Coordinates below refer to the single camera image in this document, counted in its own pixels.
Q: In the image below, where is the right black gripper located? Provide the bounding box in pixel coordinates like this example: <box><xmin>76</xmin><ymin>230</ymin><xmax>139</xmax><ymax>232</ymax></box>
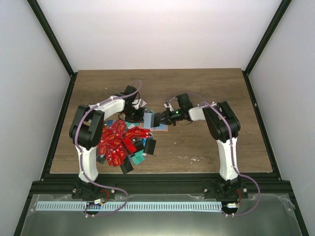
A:
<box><xmin>155</xmin><ymin>108</ymin><xmax>184</xmax><ymax>126</ymax></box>

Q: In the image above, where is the pink leather card holder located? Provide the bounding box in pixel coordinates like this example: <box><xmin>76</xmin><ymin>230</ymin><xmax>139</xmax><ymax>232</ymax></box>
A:
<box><xmin>140</xmin><ymin>113</ymin><xmax>168</xmax><ymax>132</ymax></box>

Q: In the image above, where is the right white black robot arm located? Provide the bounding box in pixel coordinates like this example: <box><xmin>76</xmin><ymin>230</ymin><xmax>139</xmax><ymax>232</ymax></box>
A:
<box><xmin>153</xmin><ymin>93</ymin><xmax>241</xmax><ymax>198</ymax></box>

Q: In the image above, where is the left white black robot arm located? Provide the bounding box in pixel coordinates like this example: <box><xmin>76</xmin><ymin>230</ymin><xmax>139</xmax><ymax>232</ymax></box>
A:
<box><xmin>69</xmin><ymin>86</ymin><xmax>144</xmax><ymax>199</ymax></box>

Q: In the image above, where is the black glossy card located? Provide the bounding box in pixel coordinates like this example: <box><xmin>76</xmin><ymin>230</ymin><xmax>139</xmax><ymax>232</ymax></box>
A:
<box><xmin>143</xmin><ymin>138</ymin><xmax>156</xmax><ymax>155</ymax></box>

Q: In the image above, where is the red card left pile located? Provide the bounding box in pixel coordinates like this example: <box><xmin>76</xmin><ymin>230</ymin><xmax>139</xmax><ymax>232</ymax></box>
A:
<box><xmin>97</xmin><ymin>119</ymin><xmax>151</xmax><ymax>155</ymax></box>

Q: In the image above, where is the teal card front pile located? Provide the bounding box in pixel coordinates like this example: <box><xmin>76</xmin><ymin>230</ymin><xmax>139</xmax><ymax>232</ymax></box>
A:
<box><xmin>130</xmin><ymin>150</ymin><xmax>146</xmax><ymax>165</ymax></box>

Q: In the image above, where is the red VIP card front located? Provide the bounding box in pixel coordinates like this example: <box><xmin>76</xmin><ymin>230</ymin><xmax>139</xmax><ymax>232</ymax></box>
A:
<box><xmin>106</xmin><ymin>149</ymin><xmax>126</xmax><ymax>167</ymax></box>

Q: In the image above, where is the black card at front edge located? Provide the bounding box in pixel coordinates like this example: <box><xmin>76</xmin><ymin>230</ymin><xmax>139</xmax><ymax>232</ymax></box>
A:
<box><xmin>120</xmin><ymin>160</ymin><xmax>134</xmax><ymax>174</ymax></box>

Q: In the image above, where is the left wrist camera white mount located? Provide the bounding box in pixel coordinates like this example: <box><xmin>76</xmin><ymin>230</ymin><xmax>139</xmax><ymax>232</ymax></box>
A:
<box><xmin>133</xmin><ymin>99</ymin><xmax>147</xmax><ymax>109</ymax></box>

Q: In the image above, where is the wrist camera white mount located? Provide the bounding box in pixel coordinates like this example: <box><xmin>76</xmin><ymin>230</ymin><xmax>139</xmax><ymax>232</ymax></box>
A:
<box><xmin>164</xmin><ymin>101</ymin><xmax>174</xmax><ymax>112</ymax></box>
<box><xmin>133</xmin><ymin>99</ymin><xmax>147</xmax><ymax>109</ymax></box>

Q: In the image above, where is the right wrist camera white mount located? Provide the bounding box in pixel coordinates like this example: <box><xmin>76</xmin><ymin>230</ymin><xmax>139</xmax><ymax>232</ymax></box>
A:
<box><xmin>164</xmin><ymin>101</ymin><xmax>174</xmax><ymax>112</ymax></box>

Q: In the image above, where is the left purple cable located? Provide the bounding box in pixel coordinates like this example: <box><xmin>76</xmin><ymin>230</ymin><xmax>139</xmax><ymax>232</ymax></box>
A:
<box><xmin>73</xmin><ymin>79</ymin><xmax>143</xmax><ymax>218</ymax></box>

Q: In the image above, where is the purple cable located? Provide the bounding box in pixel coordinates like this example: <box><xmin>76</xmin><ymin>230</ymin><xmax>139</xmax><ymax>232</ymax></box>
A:
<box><xmin>73</xmin><ymin>79</ymin><xmax>143</xmax><ymax>218</ymax></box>
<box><xmin>167</xmin><ymin>92</ymin><xmax>261</xmax><ymax>218</ymax></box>

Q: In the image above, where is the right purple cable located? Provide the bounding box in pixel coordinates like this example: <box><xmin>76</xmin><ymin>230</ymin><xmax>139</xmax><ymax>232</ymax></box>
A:
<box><xmin>167</xmin><ymin>92</ymin><xmax>261</xmax><ymax>218</ymax></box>

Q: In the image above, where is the black aluminium frame rail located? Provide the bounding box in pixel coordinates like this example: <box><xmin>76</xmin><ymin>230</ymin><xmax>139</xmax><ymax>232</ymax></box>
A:
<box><xmin>30</xmin><ymin>173</ymin><xmax>292</xmax><ymax>198</ymax></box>

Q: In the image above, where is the light blue slotted cable duct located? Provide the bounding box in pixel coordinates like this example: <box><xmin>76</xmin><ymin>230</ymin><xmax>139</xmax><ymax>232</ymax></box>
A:
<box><xmin>35</xmin><ymin>201</ymin><xmax>222</xmax><ymax>212</ymax></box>

